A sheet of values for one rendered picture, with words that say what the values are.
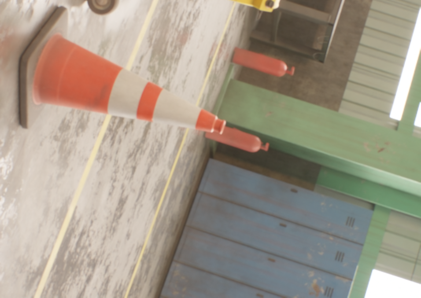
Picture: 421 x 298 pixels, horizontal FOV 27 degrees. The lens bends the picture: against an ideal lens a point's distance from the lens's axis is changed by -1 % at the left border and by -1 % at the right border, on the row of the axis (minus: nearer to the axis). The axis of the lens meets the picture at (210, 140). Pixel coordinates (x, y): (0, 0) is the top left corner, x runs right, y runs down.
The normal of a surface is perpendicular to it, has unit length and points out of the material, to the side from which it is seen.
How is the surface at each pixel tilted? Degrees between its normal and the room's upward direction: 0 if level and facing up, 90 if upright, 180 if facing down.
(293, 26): 90
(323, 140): 90
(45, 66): 80
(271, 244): 90
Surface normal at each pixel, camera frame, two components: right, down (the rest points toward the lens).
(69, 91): -0.10, 0.49
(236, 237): 0.00, -0.33
